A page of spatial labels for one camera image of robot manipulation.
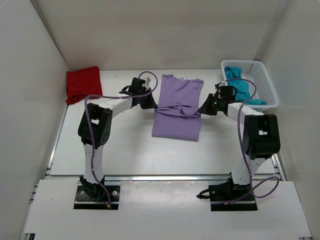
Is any teal t shirt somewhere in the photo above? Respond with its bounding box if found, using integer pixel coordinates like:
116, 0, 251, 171
224, 66, 252, 102

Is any purple t shirt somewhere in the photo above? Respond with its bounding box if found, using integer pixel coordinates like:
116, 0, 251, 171
151, 74, 204, 142

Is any red t shirt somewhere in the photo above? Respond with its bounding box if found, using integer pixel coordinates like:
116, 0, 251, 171
65, 66, 103, 105

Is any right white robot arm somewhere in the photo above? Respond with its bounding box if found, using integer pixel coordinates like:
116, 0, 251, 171
198, 83, 281, 205

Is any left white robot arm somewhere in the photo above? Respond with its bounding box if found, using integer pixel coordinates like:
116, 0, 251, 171
77, 77, 159, 208

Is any white plastic basket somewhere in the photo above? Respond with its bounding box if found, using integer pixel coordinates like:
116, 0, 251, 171
221, 59, 279, 112

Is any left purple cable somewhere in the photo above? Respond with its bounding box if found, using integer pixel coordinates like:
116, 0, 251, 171
84, 71, 160, 201

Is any aluminium rail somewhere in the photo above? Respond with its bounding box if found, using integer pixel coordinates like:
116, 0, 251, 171
44, 173, 281, 182

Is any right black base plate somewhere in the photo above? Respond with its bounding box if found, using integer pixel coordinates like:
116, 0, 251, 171
208, 182, 258, 212

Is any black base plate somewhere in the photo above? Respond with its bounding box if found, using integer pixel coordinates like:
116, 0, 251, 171
73, 183, 121, 210
208, 182, 258, 212

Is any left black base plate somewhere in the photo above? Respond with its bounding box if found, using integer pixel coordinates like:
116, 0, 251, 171
73, 183, 121, 210

